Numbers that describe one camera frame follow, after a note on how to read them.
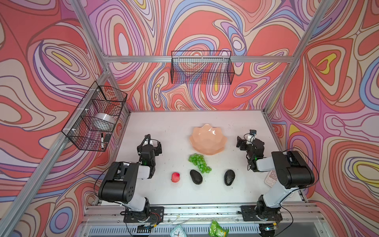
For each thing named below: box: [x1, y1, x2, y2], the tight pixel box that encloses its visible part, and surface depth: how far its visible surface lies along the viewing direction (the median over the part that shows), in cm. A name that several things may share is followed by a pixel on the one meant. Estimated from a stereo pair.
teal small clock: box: [169, 224, 188, 237], surface depth 68 cm
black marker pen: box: [101, 132, 105, 150], surface depth 74 cm
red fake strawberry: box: [171, 171, 181, 183], surface depth 84 cm
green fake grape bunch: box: [188, 153, 213, 174], surface depth 89 cm
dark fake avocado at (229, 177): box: [224, 169, 236, 187], surface depth 84 cm
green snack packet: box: [208, 219, 230, 237], surface depth 70 cm
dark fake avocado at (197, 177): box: [189, 169, 203, 185], surface depth 84 cm
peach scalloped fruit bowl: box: [189, 123, 228, 156], surface depth 103 cm
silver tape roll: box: [92, 112, 116, 131], surface depth 73 cm
